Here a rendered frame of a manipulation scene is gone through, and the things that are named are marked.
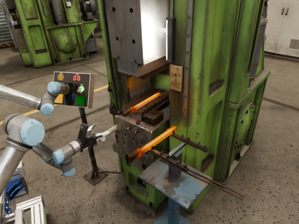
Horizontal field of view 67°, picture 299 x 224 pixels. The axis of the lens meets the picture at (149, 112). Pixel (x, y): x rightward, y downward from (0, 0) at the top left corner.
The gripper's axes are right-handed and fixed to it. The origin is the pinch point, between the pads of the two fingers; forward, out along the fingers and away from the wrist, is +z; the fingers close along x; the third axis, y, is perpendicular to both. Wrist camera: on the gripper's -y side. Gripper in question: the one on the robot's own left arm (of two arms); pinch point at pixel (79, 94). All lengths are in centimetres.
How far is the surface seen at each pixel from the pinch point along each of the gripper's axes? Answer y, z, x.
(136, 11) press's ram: 49, -39, -55
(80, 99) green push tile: -4.0, 1.2, 0.0
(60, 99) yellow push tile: -5.5, 1.2, 18.3
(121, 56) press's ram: 28, -18, -40
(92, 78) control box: 14.5, 5.9, -6.9
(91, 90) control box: 3.8, 5.5, -7.0
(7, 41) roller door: 176, 478, 574
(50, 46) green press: 123, 326, 286
